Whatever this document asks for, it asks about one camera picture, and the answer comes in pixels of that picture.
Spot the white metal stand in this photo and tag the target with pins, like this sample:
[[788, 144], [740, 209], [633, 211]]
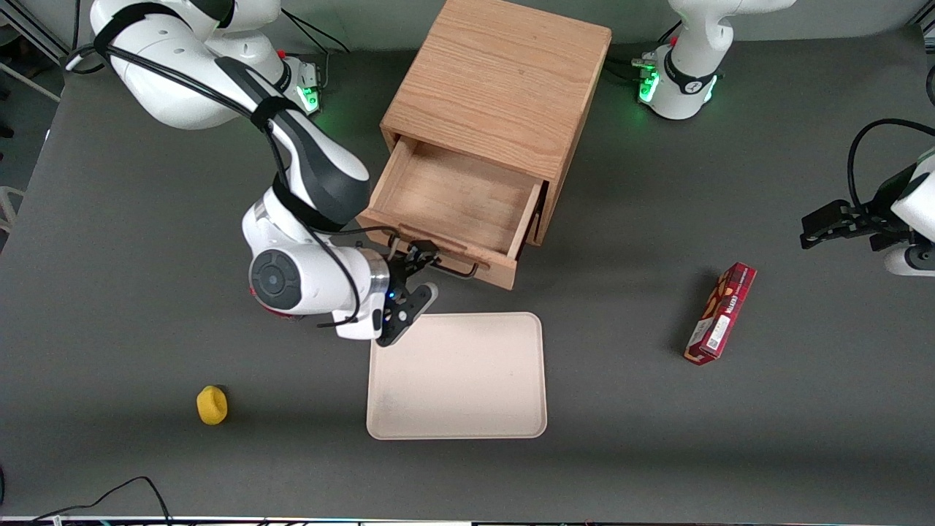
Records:
[[29, 82]]

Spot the small red bottle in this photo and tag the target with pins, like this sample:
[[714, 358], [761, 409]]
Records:
[[277, 313]]

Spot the wooden two-drawer cabinet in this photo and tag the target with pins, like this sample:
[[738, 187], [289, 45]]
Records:
[[497, 80]]

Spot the beige rectangular tray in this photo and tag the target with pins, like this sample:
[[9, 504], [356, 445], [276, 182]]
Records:
[[456, 376]]

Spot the red snack box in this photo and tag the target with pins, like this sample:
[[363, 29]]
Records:
[[719, 318]]

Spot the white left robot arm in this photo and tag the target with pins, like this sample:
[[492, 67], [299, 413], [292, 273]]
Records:
[[694, 58]]

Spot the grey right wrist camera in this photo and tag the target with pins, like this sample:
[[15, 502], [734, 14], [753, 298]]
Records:
[[409, 314]]

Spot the wooden drawer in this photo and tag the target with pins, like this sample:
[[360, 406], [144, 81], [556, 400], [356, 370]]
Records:
[[453, 197]]

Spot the yellow lemon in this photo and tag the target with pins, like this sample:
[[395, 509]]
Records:
[[212, 405]]

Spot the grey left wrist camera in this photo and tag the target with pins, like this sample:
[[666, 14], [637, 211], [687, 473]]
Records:
[[909, 261]]

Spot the aluminium frame profile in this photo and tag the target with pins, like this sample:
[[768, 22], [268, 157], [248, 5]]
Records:
[[29, 29]]

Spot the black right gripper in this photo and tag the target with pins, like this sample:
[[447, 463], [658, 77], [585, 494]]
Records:
[[401, 269]]

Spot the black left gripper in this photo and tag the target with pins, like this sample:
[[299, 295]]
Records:
[[867, 219]]

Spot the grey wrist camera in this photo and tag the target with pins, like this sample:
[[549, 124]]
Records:
[[409, 314], [909, 261]]

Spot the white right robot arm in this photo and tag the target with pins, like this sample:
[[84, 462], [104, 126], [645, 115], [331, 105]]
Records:
[[307, 277]]

